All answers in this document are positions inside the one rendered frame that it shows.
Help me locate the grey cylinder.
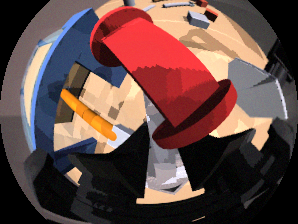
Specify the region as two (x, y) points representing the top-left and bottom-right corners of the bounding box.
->
(124, 0), (136, 7)

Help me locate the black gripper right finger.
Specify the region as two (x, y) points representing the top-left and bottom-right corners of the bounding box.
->
(177, 128), (255, 192)

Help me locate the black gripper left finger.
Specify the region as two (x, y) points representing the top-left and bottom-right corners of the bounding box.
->
(68, 121), (150, 198)

